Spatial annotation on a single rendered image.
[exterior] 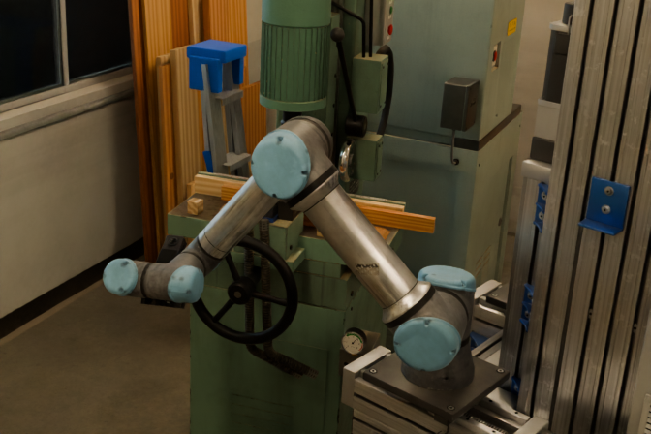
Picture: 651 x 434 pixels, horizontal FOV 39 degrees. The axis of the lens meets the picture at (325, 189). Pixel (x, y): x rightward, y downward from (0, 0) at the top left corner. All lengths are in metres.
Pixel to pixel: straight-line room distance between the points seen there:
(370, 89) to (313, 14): 0.34
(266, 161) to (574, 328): 0.70
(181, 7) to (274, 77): 1.81
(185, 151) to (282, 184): 2.28
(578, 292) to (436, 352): 0.33
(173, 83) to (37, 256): 0.88
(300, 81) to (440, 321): 0.86
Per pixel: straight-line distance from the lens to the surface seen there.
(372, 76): 2.52
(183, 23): 4.12
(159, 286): 1.90
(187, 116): 3.90
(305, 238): 2.35
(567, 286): 1.88
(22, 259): 3.74
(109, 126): 4.00
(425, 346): 1.71
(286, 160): 1.65
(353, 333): 2.34
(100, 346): 3.68
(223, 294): 2.50
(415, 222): 2.42
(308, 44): 2.31
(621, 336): 1.87
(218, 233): 1.94
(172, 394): 3.36
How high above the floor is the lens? 1.82
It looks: 20 degrees down
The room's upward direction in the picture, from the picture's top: 3 degrees clockwise
